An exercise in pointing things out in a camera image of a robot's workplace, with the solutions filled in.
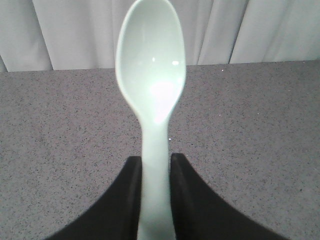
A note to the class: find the grey stone countertop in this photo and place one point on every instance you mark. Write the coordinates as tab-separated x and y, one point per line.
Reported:
251	130

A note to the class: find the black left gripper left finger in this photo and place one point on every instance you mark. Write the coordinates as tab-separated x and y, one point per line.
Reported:
115	215

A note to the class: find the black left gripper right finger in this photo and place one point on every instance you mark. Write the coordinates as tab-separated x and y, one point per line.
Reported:
201	214

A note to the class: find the mint green spoon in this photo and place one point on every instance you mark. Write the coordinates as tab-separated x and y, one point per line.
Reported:
150	69

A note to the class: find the white curtain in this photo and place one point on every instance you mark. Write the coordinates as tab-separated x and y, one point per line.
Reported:
38	35

